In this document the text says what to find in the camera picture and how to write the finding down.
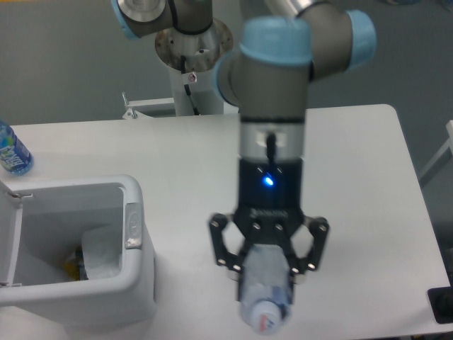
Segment white metal frame brackets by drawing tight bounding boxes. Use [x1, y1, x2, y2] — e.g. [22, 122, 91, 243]
[122, 92, 176, 120]

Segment yellow trash in bin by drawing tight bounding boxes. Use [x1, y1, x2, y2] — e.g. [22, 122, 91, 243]
[63, 247, 87, 281]

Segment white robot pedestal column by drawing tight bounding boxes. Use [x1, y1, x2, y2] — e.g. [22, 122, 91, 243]
[155, 18, 234, 116]

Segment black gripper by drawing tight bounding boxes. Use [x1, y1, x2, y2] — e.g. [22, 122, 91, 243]
[208, 158, 330, 304]

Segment white paper wrapper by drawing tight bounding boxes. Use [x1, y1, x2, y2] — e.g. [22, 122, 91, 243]
[81, 225, 122, 280]

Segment black cable on pedestal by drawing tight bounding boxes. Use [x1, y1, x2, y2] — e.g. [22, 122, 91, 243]
[180, 55, 200, 116]

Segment crushed clear plastic bottle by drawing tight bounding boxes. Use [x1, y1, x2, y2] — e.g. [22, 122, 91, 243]
[239, 244, 292, 336]

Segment white trash can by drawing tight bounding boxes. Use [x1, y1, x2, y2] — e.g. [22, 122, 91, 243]
[1, 175, 156, 326]

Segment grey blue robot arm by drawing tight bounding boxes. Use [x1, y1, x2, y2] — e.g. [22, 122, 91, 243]
[112, 1, 377, 307]

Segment blue labelled water bottle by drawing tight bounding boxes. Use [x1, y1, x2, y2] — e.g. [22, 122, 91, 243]
[1, 121, 34, 176]

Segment black clamp at table edge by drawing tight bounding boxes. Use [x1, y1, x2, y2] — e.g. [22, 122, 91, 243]
[428, 286, 452, 324]

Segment white frame at right edge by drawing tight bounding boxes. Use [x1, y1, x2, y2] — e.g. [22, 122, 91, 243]
[418, 120, 452, 188]

